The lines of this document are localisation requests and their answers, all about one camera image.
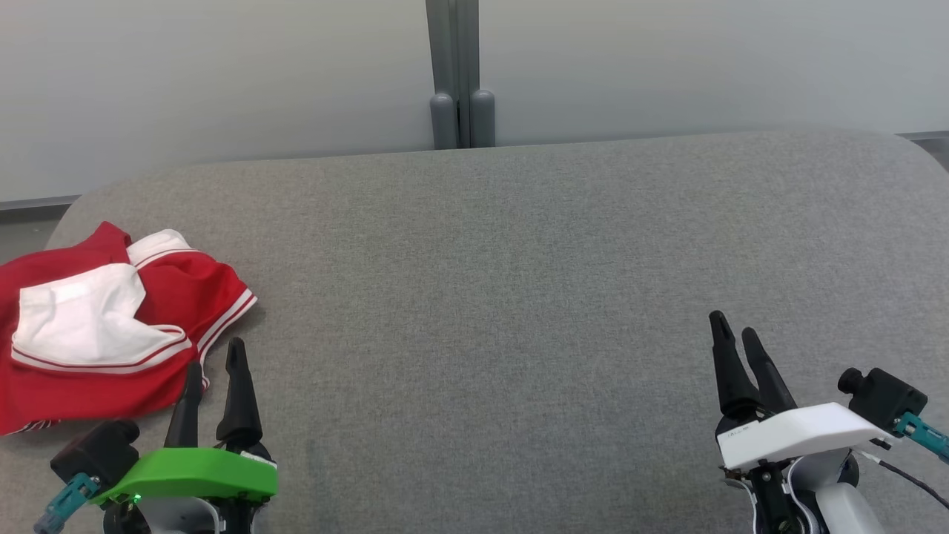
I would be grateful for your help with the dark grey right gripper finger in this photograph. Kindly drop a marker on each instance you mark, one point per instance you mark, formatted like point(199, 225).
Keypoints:
point(767, 382)
point(730, 378)

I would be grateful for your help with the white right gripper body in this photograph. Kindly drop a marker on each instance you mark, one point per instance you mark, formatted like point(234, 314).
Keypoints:
point(801, 434)

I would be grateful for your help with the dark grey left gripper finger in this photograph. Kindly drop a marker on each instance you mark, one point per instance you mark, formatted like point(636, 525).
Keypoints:
point(185, 415)
point(239, 408)

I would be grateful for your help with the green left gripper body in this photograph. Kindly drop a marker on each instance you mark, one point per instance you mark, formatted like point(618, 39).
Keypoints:
point(193, 473)

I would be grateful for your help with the red and white jersey shirt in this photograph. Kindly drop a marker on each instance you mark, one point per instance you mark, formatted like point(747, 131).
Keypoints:
point(81, 326)

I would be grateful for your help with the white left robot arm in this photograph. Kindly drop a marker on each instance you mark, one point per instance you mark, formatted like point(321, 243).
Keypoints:
point(174, 519)

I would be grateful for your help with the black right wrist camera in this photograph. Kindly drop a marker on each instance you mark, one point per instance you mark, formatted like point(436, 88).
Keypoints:
point(886, 397)

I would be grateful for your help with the dark grey wall base rail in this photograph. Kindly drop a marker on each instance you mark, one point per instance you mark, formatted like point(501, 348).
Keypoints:
point(37, 204)

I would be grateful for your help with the grey wall post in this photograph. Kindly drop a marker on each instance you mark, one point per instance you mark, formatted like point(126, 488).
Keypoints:
point(460, 74)

